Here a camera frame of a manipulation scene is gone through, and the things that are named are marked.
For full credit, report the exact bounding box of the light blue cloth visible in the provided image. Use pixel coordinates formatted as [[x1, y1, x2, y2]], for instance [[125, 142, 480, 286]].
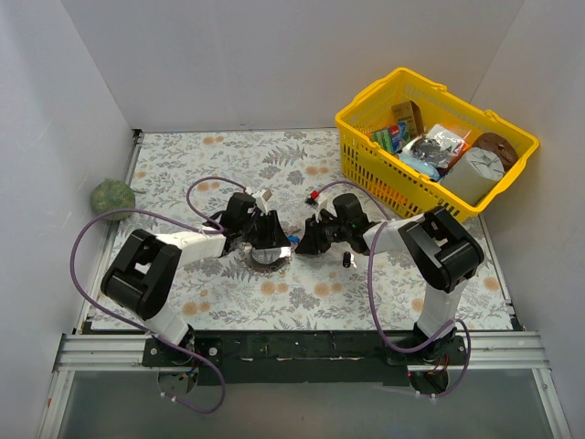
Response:
[[398, 153, 441, 181]]

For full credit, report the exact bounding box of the yellow plastic basket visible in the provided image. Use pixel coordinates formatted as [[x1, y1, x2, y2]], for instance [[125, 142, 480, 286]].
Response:
[[335, 67, 539, 222]]

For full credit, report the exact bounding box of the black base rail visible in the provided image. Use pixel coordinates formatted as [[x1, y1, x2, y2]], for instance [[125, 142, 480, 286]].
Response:
[[141, 329, 472, 388]]

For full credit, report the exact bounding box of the small black key fob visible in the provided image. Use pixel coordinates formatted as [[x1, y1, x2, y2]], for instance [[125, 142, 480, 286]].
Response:
[[342, 252, 356, 268]]

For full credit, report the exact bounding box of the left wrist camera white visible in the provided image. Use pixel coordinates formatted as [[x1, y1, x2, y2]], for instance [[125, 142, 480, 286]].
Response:
[[250, 188, 272, 215]]

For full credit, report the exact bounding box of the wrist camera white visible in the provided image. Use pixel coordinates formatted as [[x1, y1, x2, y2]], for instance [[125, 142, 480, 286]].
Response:
[[305, 190, 329, 222], [250, 188, 272, 215]]

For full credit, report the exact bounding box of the metal disc keyring holder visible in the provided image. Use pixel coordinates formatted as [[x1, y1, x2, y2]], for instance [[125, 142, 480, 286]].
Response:
[[243, 244, 292, 273]]

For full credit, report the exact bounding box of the silver foil packet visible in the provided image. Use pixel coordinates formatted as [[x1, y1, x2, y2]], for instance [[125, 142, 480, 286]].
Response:
[[401, 123, 470, 169]]

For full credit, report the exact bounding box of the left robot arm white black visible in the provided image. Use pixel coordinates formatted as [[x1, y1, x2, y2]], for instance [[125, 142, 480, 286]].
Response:
[[101, 189, 292, 366]]

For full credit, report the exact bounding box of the floral table mat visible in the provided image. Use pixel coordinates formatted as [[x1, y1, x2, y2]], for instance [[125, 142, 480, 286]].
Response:
[[90, 130, 516, 331]]

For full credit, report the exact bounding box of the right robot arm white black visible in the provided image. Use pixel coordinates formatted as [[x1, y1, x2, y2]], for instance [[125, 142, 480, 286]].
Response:
[[295, 191, 484, 364]]

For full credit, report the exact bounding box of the green blue sponge pack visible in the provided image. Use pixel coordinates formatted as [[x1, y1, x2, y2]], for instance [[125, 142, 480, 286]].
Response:
[[370, 122, 410, 154]]

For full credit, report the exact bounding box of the brown cardboard box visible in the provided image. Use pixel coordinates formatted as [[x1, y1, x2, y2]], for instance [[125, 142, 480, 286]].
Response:
[[391, 101, 424, 138]]

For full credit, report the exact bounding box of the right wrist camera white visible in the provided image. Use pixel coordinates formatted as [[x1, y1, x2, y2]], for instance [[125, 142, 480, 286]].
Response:
[[305, 190, 329, 222]]

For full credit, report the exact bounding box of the green felt ball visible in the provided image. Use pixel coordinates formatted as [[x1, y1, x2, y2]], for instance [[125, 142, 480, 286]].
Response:
[[90, 179, 135, 215]]

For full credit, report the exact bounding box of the brown round disc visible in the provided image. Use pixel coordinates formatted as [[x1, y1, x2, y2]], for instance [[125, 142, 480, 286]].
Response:
[[472, 133, 519, 172]]

